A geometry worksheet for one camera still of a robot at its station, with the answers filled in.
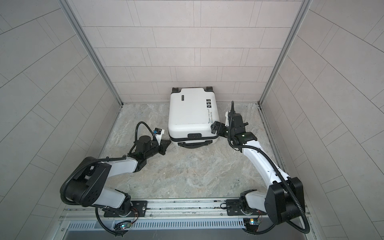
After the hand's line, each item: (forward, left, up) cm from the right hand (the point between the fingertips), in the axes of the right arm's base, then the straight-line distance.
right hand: (215, 127), depth 82 cm
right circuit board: (-43, -12, -19) cm, 48 cm away
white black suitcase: (+9, +13, +2) cm, 16 cm away
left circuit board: (-40, +45, -14) cm, 62 cm away
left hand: (-1, +24, -9) cm, 26 cm away
